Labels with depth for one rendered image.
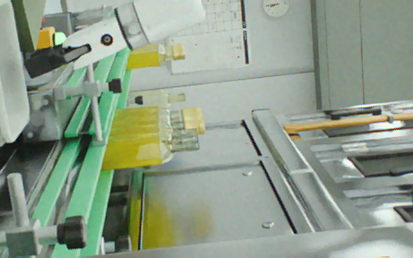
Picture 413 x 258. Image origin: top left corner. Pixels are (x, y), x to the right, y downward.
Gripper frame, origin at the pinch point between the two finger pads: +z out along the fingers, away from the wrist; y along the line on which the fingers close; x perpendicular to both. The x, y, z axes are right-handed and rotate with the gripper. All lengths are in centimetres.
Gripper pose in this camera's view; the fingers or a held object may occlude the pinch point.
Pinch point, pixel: (40, 62)
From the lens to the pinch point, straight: 112.4
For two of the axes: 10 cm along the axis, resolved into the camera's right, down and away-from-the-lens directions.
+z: -9.3, 3.6, 1.0
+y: 0.0, -2.7, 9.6
